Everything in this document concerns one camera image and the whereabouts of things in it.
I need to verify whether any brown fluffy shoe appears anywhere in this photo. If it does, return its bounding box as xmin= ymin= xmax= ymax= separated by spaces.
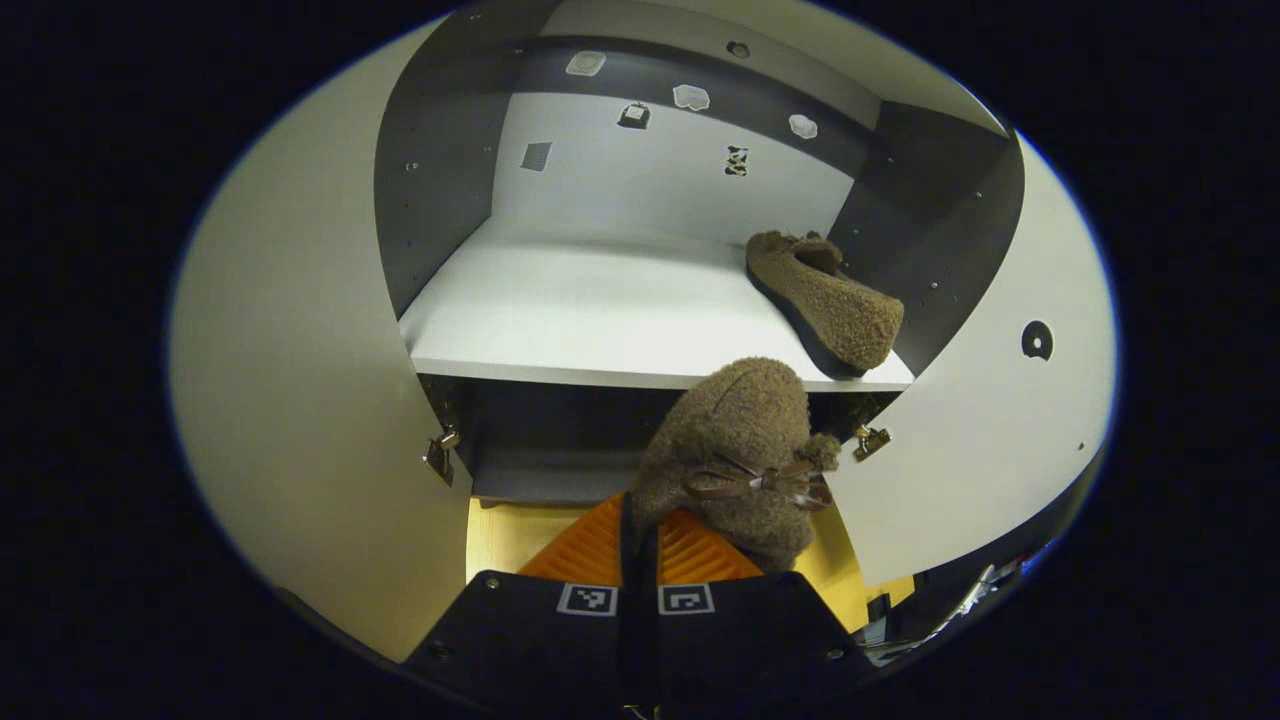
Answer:
xmin=630 ymin=357 xmax=841 ymax=573
xmin=745 ymin=230 xmax=906 ymax=379

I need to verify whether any white cabinet door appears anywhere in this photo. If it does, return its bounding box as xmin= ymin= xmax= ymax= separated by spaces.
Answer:
xmin=825 ymin=130 xmax=1118 ymax=586
xmin=168 ymin=15 xmax=476 ymax=663

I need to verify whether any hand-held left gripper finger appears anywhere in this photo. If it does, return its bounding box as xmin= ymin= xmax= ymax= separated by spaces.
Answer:
xmin=400 ymin=492 xmax=641 ymax=716
xmin=640 ymin=508 xmax=871 ymax=716

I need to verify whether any dark equipment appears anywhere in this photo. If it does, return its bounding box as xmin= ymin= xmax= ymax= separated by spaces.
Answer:
xmin=858 ymin=535 xmax=1066 ymax=666

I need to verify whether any white and grey shoe cabinet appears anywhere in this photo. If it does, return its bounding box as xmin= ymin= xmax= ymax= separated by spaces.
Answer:
xmin=372 ymin=0 xmax=1028 ymax=506

